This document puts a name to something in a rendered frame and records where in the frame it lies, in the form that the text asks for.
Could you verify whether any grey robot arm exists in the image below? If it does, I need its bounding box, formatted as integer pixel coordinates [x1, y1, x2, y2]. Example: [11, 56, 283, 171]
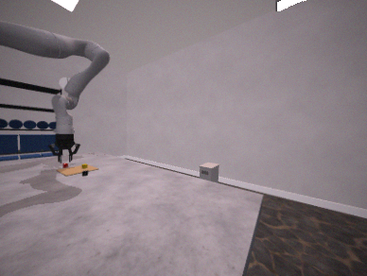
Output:
[0, 21, 110, 134]

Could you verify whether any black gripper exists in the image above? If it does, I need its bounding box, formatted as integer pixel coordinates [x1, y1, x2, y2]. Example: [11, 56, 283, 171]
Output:
[48, 134, 79, 163]

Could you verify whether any tan square mat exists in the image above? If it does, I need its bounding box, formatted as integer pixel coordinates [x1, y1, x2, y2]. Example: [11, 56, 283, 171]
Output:
[56, 165, 99, 176]

